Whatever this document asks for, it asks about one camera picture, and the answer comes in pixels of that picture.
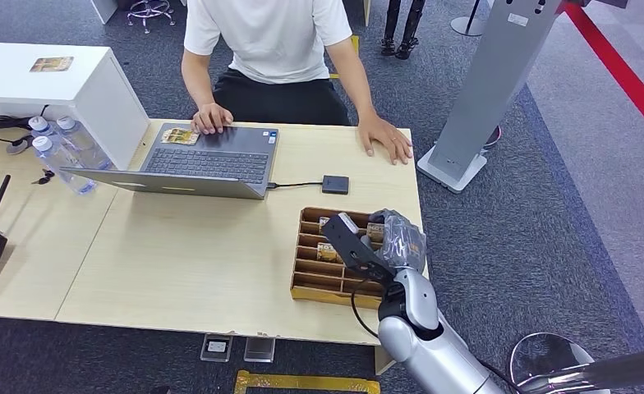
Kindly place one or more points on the chrome stool base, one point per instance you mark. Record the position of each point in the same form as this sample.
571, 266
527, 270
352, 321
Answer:
150, 12

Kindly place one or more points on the clear plastic water bottle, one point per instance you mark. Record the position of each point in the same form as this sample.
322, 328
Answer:
41, 128
61, 168
85, 144

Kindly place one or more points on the grey open laptop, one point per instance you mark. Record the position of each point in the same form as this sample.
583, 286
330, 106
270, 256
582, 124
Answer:
213, 163

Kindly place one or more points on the black booted leg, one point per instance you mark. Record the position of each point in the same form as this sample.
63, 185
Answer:
410, 32
390, 32

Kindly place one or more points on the white cabinet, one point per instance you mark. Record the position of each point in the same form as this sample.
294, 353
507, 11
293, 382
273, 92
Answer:
82, 87

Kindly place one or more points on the person's left hand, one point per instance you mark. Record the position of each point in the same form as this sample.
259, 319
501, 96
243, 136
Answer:
384, 138

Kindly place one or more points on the person's left forearm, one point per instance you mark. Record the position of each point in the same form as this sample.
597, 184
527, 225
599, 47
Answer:
352, 81

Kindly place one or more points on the floor socket box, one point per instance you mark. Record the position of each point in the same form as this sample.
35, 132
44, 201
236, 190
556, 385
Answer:
259, 349
216, 348

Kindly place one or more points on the printed hotel card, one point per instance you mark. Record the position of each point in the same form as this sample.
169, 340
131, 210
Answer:
51, 64
375, 231
324, 222
327, 251
180, 136

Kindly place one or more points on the person's right forearm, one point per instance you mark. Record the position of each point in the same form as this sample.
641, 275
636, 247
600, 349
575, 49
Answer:
197, 79

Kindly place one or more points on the person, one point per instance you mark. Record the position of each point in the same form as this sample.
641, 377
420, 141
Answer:
270, 43

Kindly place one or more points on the white furniture corner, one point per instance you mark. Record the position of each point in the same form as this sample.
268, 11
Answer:
104, 8

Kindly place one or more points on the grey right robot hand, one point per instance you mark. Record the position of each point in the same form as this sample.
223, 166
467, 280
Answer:
403, 236

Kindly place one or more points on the grey stanchion post base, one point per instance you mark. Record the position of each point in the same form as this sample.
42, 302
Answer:
466, 24

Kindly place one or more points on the black key bunch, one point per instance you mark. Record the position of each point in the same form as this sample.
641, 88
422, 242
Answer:
43, 176

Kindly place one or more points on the silver kiosk stand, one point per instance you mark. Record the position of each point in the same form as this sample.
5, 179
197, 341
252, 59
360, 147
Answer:
490, 81

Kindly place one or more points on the small black card reader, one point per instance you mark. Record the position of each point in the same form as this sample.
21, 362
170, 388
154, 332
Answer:
335, 185

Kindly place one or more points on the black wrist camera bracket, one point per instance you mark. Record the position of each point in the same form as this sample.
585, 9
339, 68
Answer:
354, 250

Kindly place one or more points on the person's right hand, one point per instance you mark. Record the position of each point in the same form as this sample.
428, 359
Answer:
211, 118

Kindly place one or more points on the round red stand base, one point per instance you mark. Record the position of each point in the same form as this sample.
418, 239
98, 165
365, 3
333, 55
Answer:
493, 138

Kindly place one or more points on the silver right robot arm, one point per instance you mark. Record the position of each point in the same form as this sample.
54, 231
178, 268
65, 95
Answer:
431, 337

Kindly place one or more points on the red floor stripe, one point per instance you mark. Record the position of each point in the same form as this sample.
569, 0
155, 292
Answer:
621, 76

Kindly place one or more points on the wooden divided card box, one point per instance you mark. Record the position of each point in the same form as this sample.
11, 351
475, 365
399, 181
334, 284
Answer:
322, 280

